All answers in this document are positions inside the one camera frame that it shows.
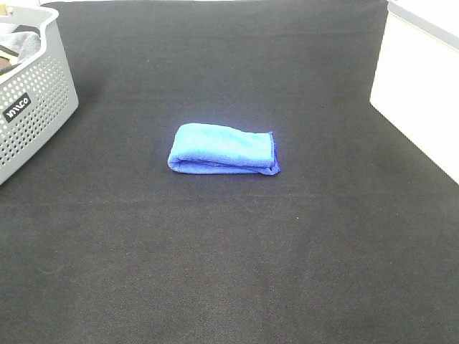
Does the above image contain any black table cover cloth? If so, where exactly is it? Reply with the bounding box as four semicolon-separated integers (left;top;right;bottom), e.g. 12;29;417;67
1;1;458;343

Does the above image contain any blue microfiber towel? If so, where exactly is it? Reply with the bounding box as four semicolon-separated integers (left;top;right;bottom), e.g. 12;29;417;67
167;123;280;176

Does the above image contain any grey perforated plastic basket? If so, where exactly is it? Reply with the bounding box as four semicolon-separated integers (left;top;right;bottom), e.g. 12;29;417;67
1;5;79;181

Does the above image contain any grey towel in basket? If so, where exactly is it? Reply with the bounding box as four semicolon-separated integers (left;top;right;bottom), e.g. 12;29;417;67
1;32;41;65

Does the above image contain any white slotted plastic crate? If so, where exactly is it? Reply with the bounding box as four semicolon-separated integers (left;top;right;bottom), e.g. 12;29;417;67
369;1;458;181

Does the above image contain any brown cloth in basket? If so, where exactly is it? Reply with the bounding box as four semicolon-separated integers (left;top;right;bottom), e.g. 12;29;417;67
0;57;16;75

